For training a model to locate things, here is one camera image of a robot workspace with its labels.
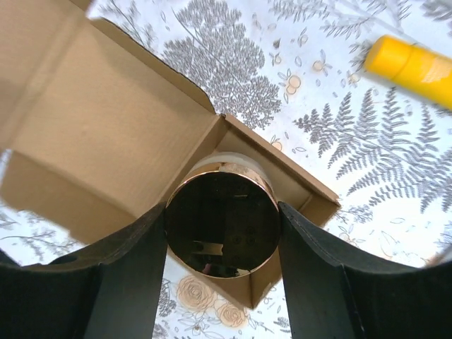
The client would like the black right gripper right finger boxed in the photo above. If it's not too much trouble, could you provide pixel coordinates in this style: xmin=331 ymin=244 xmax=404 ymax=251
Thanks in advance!
xmin=279 ymin=203 xmax=451 ymax=338

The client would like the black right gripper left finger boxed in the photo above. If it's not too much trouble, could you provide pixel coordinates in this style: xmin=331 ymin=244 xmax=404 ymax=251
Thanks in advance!
xmin=1 ymin=203 xmax=167 ymax=338

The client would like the gold lidded white jar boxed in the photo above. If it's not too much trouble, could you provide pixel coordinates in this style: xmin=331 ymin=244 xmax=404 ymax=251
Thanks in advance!
xmin=165 ymin=152 xmax=280 ymax=279

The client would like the small cardboard box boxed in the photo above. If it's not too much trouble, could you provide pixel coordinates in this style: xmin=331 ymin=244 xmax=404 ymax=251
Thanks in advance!
xmin=0 ymin=0 xmax=343 ymax=311

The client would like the floral table mat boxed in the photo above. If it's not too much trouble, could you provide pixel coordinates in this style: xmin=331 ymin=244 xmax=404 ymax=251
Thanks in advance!
xmin=1 ymin=1 xmax=451 ymax=338

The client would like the yellow toothpaste tube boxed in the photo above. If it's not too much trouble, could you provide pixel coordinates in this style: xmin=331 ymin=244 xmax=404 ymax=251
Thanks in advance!
xmin=364 ymin=35 xmax=451 ymax=109

